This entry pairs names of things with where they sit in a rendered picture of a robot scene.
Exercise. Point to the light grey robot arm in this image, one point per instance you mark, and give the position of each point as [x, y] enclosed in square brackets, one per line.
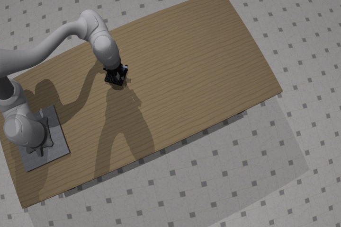
[20, 126]

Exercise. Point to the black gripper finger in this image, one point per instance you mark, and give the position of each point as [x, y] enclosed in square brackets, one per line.
[112, 73]
[122, 73]

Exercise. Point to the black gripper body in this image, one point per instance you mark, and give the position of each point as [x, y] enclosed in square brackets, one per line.
[118, 68]

